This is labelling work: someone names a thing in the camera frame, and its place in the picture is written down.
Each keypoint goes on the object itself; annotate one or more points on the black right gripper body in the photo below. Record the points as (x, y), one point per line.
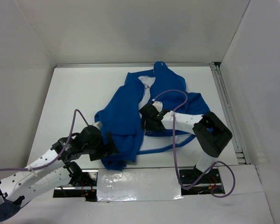
(148, 125)

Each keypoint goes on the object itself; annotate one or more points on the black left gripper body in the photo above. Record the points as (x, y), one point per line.
(95, 150)

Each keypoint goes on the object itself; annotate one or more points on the blue jacket white lining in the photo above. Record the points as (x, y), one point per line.
(130, 115)

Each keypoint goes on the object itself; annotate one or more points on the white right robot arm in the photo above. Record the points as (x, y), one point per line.
(212, 134)

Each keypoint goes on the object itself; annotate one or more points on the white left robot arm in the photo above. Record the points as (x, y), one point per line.
(55, 168)

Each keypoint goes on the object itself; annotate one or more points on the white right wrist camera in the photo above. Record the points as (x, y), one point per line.
(157, 104)

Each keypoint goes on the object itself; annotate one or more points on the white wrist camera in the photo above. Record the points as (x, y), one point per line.
(98, 125)
(157, 104)

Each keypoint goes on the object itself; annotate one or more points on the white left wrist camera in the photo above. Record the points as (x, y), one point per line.
(98, 125)

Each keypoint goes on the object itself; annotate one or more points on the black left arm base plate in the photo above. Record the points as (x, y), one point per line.
(86, 178)

